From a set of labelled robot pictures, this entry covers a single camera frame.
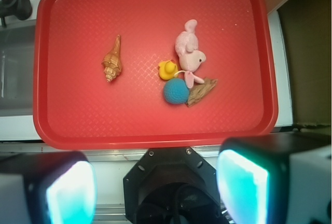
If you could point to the red plastic tray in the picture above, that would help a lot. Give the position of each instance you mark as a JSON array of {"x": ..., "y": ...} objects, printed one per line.
[{"x": 75, "y": 108}]

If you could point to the yellow rubber duck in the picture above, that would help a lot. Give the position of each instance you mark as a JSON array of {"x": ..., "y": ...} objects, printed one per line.
[{"x": 167, "y": 69}]

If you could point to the brown wood bark piece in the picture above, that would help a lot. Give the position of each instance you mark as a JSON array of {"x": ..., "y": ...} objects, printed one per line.
[{"x": 200, "y": 91}]

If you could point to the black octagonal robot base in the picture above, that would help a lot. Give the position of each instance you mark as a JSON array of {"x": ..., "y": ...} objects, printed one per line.
[{"x": 172, "y": 185}]

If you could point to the black clamp knob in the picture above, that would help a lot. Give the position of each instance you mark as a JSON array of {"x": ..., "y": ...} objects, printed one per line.
[{"x": 21, "y": 9}]

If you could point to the blue golf ball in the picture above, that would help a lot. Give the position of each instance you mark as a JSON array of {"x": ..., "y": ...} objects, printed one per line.
[{"x": 175, "y": 91}]

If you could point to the brown spiral seashell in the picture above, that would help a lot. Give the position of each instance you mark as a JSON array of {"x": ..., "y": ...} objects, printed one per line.
[{"x": 111, "y": 62}]

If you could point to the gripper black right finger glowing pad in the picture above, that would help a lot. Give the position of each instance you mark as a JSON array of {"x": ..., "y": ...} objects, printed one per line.
[{"x": 276, "y": 178}]

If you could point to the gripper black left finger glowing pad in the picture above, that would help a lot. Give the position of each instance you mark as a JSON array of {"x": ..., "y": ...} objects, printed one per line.
[{"x": 54, "y": 187}]

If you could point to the pink plush bunny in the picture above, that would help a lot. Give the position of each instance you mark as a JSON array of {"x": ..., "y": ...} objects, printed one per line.
[{"x": 189, "y": 56}]

